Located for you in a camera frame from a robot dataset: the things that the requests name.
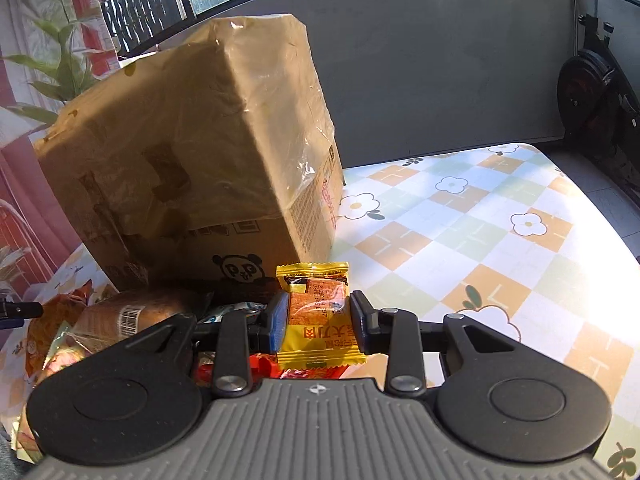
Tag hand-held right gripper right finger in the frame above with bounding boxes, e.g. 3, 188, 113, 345
349, 290, 517, 398

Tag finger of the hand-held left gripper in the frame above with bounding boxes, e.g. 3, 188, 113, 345
0, 300, 45, 321

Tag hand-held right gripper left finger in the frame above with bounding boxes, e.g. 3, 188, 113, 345
119, 291, 291, 401

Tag green rice cracker bag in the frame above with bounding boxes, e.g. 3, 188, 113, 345
22, 280, 101, 391

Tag yellow snack packet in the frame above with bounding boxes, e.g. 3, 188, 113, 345
276, 261, 366, 371

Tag teal and white snack packet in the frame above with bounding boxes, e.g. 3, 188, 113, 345
197, 301, 268, 326

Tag red snack packet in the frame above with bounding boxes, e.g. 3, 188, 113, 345
192, 352, 351, 387

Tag clear wrapped bread packet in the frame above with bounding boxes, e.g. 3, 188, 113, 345
70, 287, 202, 342

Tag grey fleece garment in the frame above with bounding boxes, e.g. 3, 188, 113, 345
0, 425, 26, 480

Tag brown cardboard box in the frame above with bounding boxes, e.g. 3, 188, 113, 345
34, 14, 346, 293

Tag floral printed curtain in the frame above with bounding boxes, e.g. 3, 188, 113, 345
0, 0, 122, 301

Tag black exercise bike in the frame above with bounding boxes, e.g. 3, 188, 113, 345
525, 0, 640, 266

